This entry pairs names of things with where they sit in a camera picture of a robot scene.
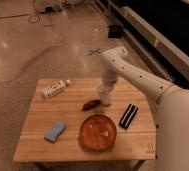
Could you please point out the wooden folding table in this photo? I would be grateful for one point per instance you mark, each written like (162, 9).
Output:
(135, 143)

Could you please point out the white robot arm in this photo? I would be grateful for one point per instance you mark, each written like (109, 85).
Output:
(172, 114)

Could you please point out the dark red snack packet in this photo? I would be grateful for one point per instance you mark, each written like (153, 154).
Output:
(91, 104)

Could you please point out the black and white case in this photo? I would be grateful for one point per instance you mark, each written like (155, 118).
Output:
(128, 116)

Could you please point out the orange ceramic plate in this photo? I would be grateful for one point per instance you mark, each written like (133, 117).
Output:
(98, 132)

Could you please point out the blue sponge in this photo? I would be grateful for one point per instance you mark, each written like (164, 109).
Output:
(54, 132)

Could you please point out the black box on floor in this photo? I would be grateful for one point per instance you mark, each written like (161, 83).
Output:
(115, 31)

